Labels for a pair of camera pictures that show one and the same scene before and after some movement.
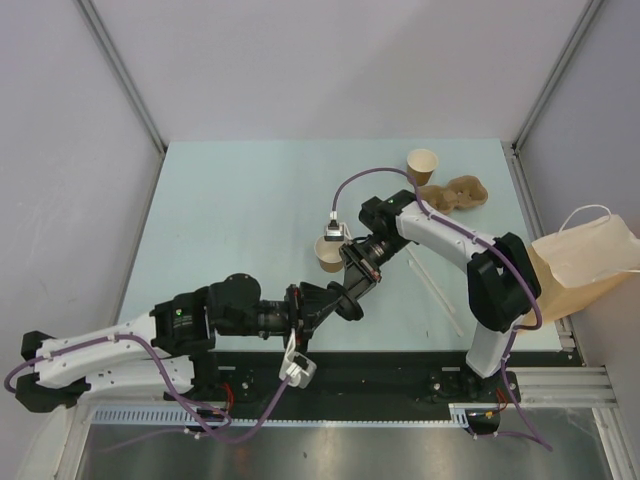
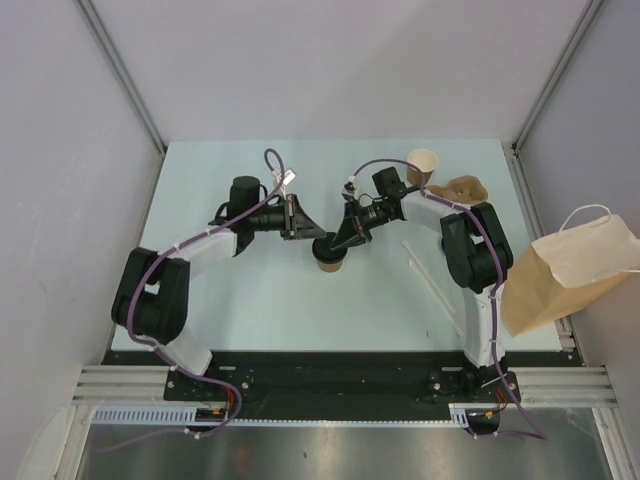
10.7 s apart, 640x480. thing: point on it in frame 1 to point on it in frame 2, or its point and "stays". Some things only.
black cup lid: [350, 309] to [321, 248]
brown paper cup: [421, 164] stays
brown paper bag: [576, 268] stays
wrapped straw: [435, 299] stays
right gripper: [362, 273] to [354, 230]
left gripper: [308, 306] to [297, 226]
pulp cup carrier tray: [461, 192] stays
